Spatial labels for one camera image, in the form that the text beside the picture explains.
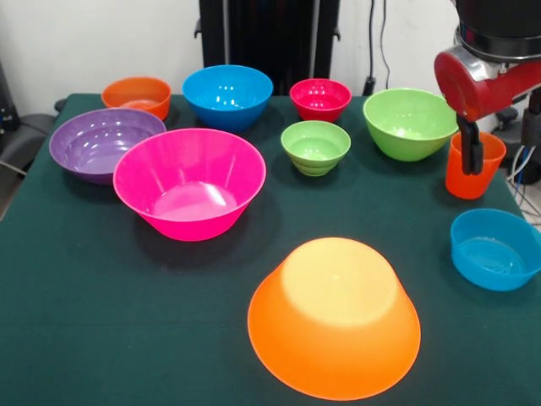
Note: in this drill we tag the purple bowl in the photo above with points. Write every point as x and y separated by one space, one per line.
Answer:
93 144

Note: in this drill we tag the large orange bowl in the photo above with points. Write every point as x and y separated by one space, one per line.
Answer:
334 330

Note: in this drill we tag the small green bowl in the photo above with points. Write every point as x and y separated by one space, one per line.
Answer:
315 144

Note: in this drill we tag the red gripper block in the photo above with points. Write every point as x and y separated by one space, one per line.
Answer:
465 93

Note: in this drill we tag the large pink bowl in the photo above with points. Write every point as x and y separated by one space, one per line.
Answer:
190 190

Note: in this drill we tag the blue cup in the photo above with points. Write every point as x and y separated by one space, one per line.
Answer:
490 262

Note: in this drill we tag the orange cup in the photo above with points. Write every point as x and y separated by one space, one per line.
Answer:
135 91
469 186

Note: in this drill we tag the large green bowl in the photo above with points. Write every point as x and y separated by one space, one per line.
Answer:
406 122

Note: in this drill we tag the small crimson bowl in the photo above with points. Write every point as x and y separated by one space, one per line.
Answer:
321 110

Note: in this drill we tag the blue bowl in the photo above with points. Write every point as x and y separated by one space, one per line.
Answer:
228 114

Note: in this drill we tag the dark green tablecloth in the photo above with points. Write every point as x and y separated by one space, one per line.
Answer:
127 317

